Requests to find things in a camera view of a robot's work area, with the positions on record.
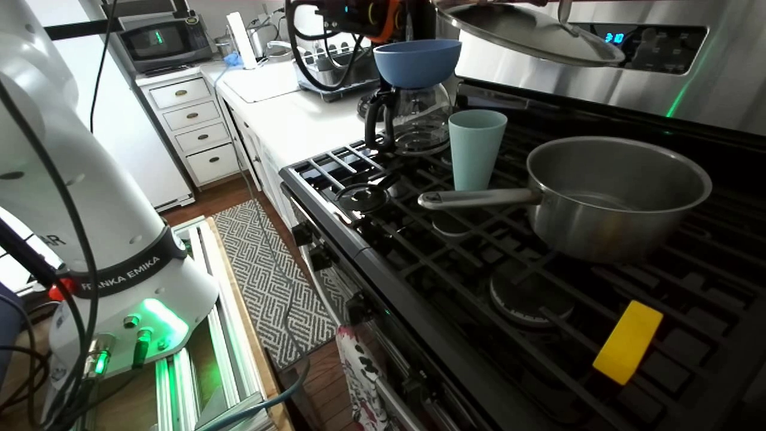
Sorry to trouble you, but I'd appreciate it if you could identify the silver pot lid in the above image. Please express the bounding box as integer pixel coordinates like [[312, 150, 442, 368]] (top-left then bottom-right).
[[436, 0, 629, 70]]

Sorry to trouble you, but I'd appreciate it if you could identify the blue bowl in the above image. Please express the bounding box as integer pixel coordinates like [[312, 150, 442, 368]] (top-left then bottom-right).
[[370, 36, 465, 90]]

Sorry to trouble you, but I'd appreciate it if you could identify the teal plastic cup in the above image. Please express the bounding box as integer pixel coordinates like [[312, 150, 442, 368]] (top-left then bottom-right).
[[446, 108, 510, 194]]

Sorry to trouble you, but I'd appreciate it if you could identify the stove digital display panel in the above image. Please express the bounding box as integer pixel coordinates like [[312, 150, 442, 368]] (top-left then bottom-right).
[[585, 18, 711, 77]]

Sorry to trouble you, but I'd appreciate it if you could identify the glass coffee carafe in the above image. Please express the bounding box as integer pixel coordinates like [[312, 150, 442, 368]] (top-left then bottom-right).
[[364, 80, 454, 157]]

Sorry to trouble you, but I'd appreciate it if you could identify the silver toaster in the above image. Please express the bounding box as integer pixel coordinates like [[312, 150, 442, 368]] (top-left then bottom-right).
[[293, 33, 379, 102]]

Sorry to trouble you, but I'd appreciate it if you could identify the white kitchen counter cabinet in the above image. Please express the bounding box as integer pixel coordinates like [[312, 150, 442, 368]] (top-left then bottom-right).
[[214, 60, 369, 235]]

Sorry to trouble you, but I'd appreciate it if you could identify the round black burner cap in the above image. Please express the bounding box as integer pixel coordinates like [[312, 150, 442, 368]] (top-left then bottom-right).
[[485, 260, 576, 329]]

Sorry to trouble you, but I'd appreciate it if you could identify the white cutting board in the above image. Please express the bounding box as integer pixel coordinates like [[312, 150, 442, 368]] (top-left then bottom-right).
[[217, 60, 302, 105]]

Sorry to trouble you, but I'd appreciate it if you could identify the white upright bottle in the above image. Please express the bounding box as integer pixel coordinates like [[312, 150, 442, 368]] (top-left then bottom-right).
[[226, 9, 260, 72]]

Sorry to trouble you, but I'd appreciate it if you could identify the yellow sponge block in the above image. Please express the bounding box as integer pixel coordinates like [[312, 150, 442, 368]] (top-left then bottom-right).
[[591, 296, 665, 387]]

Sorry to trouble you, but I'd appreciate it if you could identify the black gas stove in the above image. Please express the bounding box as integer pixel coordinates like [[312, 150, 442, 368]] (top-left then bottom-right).
[[275, 0, 766, 431]]

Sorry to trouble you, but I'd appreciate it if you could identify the white drawer cabinet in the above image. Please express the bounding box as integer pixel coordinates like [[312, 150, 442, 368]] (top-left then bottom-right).
[[135, 68, 247, 191]]

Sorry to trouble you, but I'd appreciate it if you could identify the grey patterned rug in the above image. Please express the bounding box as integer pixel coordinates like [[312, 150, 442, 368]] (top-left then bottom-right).
[[210, 198, 342, 373]]

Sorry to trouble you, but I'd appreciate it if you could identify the black microwave oven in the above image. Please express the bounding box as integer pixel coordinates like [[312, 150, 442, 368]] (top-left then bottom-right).
[[109, 11, 215, 80]]

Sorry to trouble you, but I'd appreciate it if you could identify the printed dish towel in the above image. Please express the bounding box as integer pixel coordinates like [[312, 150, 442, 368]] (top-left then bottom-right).
[[333, 320, 427, 431]]

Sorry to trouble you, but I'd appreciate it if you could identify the black horizontal bar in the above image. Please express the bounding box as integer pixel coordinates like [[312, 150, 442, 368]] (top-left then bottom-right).
[[44, 16, 123, 42]]

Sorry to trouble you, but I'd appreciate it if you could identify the silver pot with handle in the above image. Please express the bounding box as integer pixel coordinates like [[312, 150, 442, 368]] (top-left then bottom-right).
[[415, 131, 715, 265]]

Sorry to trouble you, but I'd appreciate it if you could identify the thin black hanging cable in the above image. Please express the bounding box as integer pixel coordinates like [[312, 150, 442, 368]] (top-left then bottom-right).
[[84, 0, 120, 136]]

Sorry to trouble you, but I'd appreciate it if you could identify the aluminium frame base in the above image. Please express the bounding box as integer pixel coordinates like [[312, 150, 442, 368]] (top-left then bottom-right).
[[151, 216, 277, 431]]

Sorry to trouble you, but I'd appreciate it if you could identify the grey floor cable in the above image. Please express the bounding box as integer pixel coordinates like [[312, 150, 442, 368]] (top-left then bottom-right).
[[193, 355, 314, 431]]

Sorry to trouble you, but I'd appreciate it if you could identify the black cable with red connector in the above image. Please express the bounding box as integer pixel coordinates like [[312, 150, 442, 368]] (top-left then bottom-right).
[[0, 218, 90, 431]]

